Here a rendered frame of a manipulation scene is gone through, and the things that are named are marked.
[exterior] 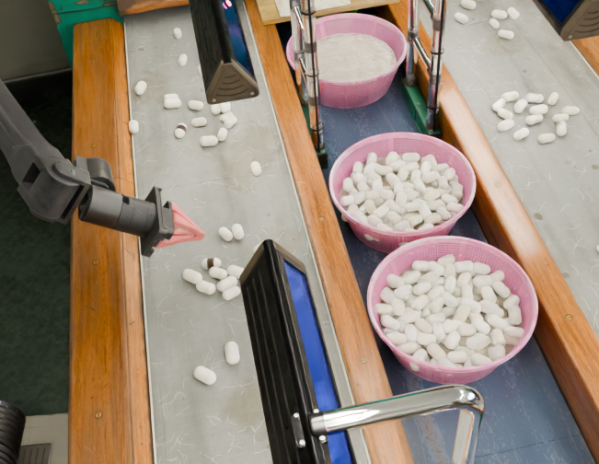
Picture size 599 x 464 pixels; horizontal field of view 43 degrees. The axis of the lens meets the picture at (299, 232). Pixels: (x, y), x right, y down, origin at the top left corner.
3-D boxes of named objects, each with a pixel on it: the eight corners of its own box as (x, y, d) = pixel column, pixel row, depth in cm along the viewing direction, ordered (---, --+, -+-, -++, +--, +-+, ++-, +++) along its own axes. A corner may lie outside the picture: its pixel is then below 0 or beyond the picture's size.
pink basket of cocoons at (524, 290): (391, 419, 119) (392, 387, 112) (351, 286, 137) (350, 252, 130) (556, 383, 121) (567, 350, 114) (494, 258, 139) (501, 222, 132)
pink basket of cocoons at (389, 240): (385, 292, 135) (386, 257, 128) (305, 204, 151) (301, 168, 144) (501, 226, 144) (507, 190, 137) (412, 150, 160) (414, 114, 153)
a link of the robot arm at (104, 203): (73, 226, 114) (87, 195, 112) (69, 199, 120) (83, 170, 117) (116, 237, 118) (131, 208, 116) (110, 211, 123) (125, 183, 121)
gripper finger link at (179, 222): (209, 202, 128) (158, 186, 123) (215, 233, 123) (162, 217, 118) (190, 228, 132) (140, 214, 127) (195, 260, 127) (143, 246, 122)
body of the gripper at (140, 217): (165, 188, 124) (122, 174, 120) (170, 233, 117) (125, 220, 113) (147, 214, 127) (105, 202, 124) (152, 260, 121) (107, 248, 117)
